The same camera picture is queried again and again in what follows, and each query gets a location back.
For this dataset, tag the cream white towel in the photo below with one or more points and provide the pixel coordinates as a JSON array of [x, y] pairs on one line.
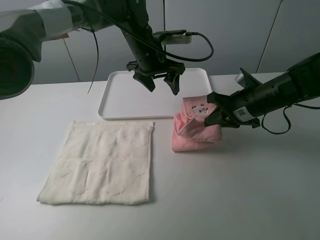
[[102, 162]]

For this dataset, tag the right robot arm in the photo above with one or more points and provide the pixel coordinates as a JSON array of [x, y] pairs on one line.
[[299, 83]]

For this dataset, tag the white rectangular plastic tray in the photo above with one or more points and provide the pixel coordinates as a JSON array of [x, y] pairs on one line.
[[125, 98]]

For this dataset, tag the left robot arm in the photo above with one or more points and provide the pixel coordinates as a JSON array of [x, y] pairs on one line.
[[23, 31]]

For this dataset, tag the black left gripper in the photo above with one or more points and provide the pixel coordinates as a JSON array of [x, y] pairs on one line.
[[149, 62]]

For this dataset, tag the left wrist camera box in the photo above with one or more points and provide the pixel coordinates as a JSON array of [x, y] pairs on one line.
[[173, 37]]

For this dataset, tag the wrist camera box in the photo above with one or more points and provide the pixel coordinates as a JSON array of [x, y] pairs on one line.
[[173, 37], [246, 80]]

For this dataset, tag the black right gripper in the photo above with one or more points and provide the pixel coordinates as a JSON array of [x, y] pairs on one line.
[[232, 111]]

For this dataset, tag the pink towel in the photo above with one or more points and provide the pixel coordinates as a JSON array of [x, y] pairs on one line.
[[189, 130]]

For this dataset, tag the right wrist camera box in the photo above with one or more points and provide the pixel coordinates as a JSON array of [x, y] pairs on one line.
[[246, 80]]

